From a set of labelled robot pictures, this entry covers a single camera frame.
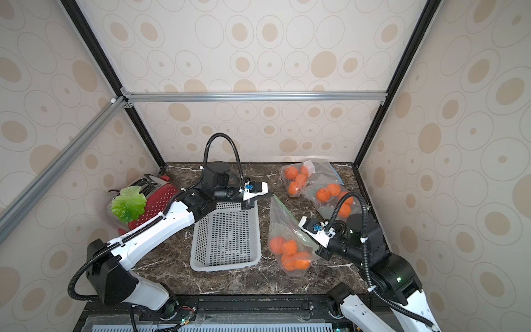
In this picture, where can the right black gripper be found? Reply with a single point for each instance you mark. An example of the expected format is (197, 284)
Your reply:
(322, 251)

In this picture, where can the green zip-top bag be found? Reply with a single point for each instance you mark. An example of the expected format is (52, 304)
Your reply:
(299, 250)

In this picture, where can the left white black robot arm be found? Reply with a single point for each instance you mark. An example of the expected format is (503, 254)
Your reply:
(107, 275)

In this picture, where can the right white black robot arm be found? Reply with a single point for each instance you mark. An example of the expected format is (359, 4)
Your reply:
(353, 234)

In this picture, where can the right green-edged zip-top bag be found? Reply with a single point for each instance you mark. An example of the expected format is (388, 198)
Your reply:
(324, 192)

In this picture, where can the middle clear zip-top bag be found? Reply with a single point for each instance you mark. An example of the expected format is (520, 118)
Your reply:
(298, 177)

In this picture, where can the white perforated plastic basket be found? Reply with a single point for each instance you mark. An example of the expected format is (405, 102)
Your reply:
(227, 239)

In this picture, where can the red dotted toaster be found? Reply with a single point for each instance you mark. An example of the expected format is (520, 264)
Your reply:
(158, 191)

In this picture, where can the green plastic leaf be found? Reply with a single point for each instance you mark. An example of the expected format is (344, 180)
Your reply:
(129, 205)

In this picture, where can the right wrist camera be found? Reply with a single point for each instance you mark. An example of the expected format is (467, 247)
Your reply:
(320, 232)

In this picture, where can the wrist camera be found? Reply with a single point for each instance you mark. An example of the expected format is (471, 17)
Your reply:
(253, 189)
(320, 232)

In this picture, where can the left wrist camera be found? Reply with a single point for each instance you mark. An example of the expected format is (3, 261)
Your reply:
(253, 189)

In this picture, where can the horizontal aluminium rail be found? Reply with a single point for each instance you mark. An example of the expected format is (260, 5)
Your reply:
(250, 97)

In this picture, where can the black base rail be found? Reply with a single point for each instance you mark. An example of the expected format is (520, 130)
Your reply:
(248, 313)

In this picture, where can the diagonal aluminium rail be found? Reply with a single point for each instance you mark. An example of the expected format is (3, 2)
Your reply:
(14, 214)

